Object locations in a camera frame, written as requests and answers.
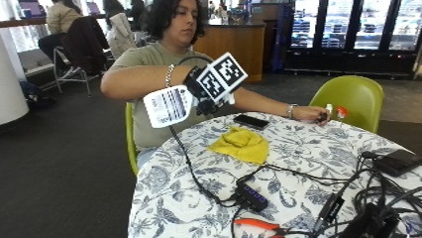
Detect black smartphone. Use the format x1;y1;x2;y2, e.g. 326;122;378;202
231;113;271;131

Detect metal chair with dark jacket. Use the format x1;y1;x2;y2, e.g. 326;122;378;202
52;15;112;97

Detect yellow cloth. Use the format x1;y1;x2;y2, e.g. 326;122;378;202
206;126;270;166

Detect small orange and white tag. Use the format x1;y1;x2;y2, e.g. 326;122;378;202
335;105;350;121

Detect person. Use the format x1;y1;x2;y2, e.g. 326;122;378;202
37;0;85;65
98;0;333;171

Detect silver wristwatch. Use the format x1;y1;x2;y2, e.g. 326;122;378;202
285;103;299;120

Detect white bottle with striped label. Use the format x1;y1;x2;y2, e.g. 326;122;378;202
142;84;198;130

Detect silver chain bracelet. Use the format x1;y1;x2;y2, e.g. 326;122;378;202
163;63;177;89

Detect orange handled pliers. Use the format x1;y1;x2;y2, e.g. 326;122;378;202
233;217;287;238

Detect dark bag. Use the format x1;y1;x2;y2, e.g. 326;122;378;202
18;80;57;111

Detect black usb hub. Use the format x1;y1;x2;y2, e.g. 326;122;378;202
233;182;270;213

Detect green plastic chair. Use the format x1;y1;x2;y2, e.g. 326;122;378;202
124;101;141;177
307;74;384;135

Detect black glove cable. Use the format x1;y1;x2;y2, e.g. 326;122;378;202
167;55;241;208

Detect flat black box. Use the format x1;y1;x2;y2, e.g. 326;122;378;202
371;149;422;178

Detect bundle of black cables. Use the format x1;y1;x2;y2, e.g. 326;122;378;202
307;151;422;238

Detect chair with beige jacket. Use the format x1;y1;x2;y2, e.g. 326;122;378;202
104;12;138;61

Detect thin black cable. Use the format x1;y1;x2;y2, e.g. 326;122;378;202
261;163;354;186

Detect blue floral tablecloth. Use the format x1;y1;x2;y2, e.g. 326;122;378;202
126;111;422;238

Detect wooden counter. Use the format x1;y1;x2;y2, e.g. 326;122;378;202
191;19;267;83

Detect white round column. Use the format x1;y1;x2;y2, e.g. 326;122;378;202
0;27;30;127

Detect glass door refrigerators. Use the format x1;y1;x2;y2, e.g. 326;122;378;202
281;0;422;77

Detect small black and white object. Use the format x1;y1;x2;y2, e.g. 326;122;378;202
318;103;335;123

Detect white marker cube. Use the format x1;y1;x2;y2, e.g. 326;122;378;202
195;52;249;104

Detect black cable adapter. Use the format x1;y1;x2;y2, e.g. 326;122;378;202
313;193;347;230

